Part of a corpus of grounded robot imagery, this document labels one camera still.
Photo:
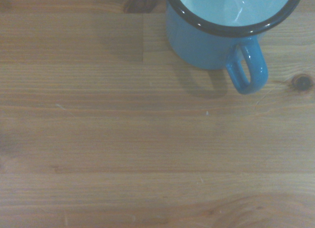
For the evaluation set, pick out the blue enamel mug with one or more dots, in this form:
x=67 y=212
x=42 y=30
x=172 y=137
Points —
x=197 y=41

